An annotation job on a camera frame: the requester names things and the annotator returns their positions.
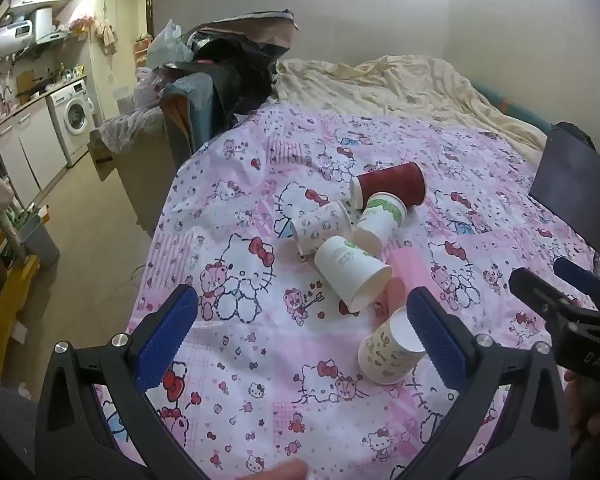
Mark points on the cartoon print paper cup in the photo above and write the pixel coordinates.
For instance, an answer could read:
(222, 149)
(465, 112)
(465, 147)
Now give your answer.
(320, 225)

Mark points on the yellow wooden table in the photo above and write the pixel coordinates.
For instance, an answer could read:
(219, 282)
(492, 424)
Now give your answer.
(10, 300)

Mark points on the yellow green print paper cup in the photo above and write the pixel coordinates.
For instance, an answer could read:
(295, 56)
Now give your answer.
(380, 355)

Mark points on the person's left hand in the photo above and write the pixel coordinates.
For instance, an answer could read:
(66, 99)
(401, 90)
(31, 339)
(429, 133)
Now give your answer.
(287, 472)

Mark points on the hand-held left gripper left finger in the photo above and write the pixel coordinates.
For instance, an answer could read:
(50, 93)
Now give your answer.
(164, 337)

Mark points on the pink paper cup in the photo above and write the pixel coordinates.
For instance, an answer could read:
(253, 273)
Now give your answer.
(410, 270)

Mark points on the white kitchen cabinet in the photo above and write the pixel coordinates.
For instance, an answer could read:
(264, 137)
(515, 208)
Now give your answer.
(30, 145)

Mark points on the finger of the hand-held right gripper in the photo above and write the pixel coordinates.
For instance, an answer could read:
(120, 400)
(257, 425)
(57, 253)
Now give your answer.
(582, 277)
(540, 295)

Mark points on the person's right hand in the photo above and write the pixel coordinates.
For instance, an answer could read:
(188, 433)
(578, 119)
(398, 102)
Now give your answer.
(580, 405)

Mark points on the blue grey cloth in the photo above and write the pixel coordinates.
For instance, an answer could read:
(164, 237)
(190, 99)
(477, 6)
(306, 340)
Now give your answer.
(190, 105)

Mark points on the tall white cabinet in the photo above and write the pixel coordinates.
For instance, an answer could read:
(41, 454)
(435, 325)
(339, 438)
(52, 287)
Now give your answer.
(102, 75)

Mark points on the white water heater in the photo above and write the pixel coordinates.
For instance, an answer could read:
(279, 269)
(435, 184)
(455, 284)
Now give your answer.
(15, 35)

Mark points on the white cup green logo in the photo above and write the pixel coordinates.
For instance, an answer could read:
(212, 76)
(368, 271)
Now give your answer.
(345, 265)

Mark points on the grey trash bin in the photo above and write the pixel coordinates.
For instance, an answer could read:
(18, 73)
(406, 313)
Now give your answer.
(40, 245)

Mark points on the dark flat board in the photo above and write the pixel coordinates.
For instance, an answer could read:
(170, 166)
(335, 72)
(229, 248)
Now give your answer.
(565, 185)

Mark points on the dark red paper cup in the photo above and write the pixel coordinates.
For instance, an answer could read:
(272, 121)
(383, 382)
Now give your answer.
(395, 185)

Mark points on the white washing machine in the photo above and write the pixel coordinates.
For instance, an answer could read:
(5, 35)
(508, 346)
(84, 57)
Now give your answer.
(75, 115)

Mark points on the pink cartoon printed blanket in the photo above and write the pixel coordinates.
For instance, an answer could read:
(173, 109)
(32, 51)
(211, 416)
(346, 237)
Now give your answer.
(260, 350)

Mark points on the black bag pile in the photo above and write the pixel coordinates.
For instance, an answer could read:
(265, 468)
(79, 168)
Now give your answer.
(240, 70)

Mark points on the hanging beige cloth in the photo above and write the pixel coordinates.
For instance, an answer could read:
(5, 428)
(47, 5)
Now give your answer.
(107, 35)

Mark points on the white cup green rim print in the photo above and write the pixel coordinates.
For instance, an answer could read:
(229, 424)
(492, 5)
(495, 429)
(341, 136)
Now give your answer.
(380, 225)

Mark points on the teal bed frame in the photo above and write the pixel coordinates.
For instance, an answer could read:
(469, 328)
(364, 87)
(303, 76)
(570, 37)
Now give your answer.
(520, 110)

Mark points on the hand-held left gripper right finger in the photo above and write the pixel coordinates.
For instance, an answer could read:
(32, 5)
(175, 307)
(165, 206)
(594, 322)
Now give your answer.
(437, 342)

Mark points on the beige quilt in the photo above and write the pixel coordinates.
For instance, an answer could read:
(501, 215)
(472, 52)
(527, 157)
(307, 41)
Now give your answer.
(405, 85)

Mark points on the white plastic bag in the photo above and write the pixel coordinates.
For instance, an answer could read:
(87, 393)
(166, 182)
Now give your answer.
(167, 45)

